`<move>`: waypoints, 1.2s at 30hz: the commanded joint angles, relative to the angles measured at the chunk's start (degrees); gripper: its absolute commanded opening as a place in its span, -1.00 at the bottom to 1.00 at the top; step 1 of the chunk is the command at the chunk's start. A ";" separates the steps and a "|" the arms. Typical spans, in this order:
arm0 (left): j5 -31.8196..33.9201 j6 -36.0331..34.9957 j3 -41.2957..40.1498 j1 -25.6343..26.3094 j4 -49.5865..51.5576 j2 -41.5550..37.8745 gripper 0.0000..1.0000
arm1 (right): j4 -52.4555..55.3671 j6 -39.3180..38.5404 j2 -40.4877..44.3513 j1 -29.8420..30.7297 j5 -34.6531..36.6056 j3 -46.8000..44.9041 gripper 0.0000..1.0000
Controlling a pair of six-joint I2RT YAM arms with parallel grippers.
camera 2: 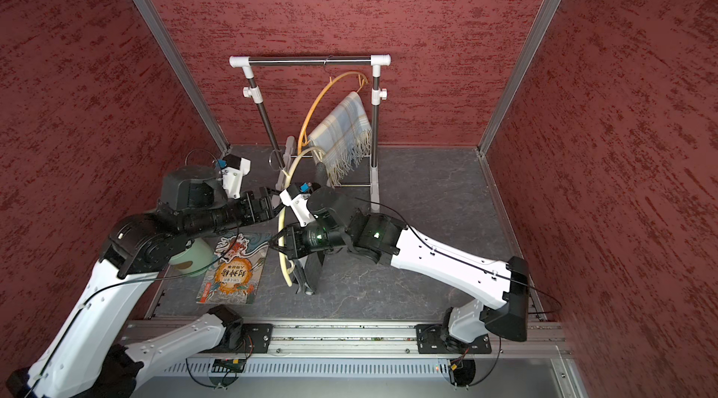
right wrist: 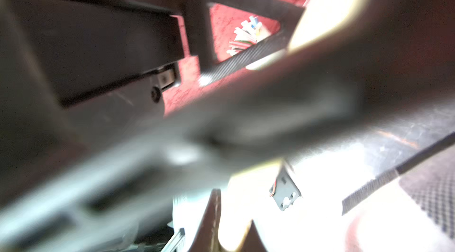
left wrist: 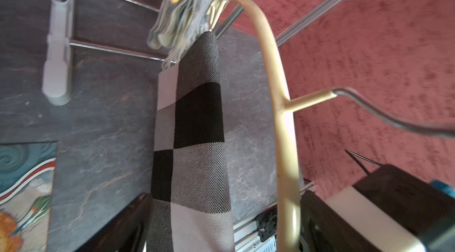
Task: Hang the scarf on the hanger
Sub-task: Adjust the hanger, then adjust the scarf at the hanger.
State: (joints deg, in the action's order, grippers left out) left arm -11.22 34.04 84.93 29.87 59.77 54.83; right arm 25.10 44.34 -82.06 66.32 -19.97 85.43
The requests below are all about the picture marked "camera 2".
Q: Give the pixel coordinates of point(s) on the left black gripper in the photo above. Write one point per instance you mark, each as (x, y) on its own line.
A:
(251, 213)

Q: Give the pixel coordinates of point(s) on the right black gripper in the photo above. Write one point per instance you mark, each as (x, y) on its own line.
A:
(297, 246)

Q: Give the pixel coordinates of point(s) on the grey black checkered mat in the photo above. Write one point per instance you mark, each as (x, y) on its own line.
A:
(310, 267)

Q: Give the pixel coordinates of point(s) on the blue cream plaid scarf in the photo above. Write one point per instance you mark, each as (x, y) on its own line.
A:
(344, 139)

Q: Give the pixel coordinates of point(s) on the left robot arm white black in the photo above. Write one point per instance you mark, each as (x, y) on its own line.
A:
(84, 359)

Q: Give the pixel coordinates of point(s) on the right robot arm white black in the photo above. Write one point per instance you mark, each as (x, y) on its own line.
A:
(328, 221)

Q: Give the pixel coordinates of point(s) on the white and steel clothes rack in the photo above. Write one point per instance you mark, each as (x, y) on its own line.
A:
(376, 62)

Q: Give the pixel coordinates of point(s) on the green cup with straws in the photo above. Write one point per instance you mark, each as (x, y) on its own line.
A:
(195, 260)

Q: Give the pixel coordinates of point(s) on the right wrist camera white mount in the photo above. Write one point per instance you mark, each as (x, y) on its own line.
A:
(296, 198)

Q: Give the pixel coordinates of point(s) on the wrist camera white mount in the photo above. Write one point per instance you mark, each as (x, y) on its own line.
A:
(296, 198)
(233, 169)

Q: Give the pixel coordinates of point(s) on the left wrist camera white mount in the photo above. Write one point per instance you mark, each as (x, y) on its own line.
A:
(233, 169)

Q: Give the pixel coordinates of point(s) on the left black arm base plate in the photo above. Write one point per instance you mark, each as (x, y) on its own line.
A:
(248, 338)

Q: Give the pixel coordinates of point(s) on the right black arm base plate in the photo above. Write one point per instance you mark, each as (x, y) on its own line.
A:
(449, 339)

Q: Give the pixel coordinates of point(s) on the left aluminium corner post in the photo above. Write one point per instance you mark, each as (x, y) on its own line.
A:
(154, 22)

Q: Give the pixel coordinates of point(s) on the aluminium corner post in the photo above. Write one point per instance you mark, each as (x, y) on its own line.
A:
(154, 22)
(538, 30)

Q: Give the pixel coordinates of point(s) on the aluminium front rail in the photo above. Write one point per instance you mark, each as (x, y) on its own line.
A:
(323, 338)

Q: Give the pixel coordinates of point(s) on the right aluminium corner post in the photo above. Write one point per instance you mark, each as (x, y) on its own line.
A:
(538, 30)

